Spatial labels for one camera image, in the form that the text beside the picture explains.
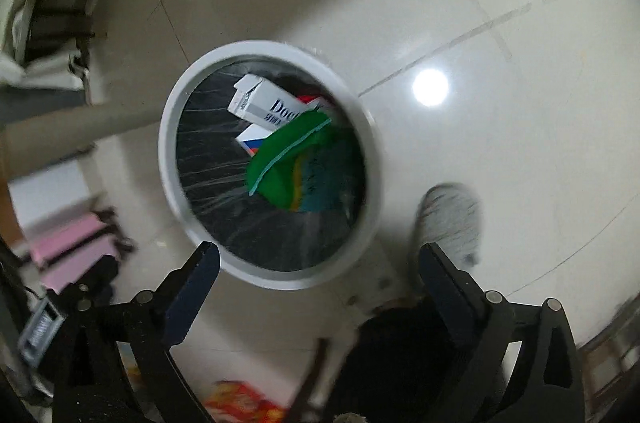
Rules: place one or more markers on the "green and blue plastic bag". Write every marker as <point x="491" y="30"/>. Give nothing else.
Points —
<point x="280" y="173"/>

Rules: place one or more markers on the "black weight bench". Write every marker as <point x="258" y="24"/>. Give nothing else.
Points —
<point x="55" y="20"/>

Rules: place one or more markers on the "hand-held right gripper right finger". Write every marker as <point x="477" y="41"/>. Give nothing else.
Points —
<point x="447" y="298"/>

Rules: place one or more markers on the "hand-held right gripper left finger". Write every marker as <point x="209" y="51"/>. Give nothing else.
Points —
<point x="187" y="298"/>

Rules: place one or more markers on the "brown cloth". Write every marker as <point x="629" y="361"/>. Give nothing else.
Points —
<point x="6" y="183"/>

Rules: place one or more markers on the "person's leg in dark pants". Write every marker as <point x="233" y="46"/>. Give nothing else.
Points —
<point x="395" y="363"/>

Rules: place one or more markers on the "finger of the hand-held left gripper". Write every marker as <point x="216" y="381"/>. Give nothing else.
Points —
<point x="100" y="275"/>

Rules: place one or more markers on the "red snack wrapper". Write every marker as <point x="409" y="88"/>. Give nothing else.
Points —
<point x="312" y="99"/>

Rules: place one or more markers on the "pink suitcase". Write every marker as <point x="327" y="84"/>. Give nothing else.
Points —
<point x="70" y="248"/>

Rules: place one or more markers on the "long white box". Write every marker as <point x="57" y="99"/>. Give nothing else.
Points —
<point x="265" y="103"/>

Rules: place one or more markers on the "white bin with black liner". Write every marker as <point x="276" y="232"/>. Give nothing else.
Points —
<point x="172" y="173"/>

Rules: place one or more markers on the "grey slipper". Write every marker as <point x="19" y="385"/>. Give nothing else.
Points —
<point x="447" y="223"/>

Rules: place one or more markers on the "red yellow box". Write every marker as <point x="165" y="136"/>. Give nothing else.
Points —
<point x="242" y="403"/>

